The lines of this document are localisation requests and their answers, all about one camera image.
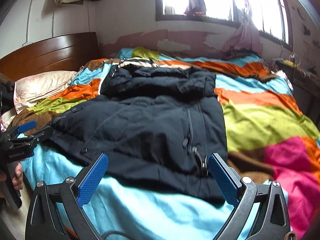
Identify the brown wooden headboard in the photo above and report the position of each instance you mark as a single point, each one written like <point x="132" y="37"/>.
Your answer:
<point x="65" y="52"/>

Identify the pink curtain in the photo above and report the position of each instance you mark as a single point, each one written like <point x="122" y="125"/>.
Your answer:
<point x="196" y="8"/>
<point x="247" y="35"/>

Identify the pink floral pillow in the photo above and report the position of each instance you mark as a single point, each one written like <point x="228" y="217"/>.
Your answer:
<point x="29" y="90"/>

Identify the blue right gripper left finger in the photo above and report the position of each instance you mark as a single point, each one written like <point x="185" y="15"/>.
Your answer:
<point x="89" y="178"/>

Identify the person's left hand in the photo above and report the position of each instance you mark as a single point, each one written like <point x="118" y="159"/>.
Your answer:
<point x="17" y="180"/>

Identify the yellow power strip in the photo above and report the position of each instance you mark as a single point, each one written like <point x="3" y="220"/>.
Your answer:
<point x="289" y="63"/>

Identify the colourful striped bed quilt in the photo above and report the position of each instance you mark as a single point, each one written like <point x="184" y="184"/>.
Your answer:
<point x="267" y="134"/>

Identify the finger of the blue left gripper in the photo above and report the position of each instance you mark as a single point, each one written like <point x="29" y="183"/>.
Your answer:
<point x="41" y="135"/>
<point x="27" y="126"/>

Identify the pink right curtain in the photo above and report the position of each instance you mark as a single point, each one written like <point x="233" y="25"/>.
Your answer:
<point x="247" y="35"/>

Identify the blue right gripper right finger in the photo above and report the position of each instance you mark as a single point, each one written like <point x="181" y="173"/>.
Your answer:
<point x="227" y="181"/>

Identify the dark framed window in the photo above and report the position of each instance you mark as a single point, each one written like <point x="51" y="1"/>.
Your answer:
<point x="271" y="17"/>

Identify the dark wooden side table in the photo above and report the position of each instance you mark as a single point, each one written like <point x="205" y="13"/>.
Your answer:
<point x="305" y="91"/>

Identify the dark clothes pile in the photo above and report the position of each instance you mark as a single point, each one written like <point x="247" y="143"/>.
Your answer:
<point x="234" y="53"/>

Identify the dark navy padded jacket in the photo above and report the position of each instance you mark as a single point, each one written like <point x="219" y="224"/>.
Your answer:
<point x="158" y="126"/>

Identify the pink left curtain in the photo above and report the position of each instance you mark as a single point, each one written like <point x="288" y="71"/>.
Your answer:
<point x="196" y="8"/>

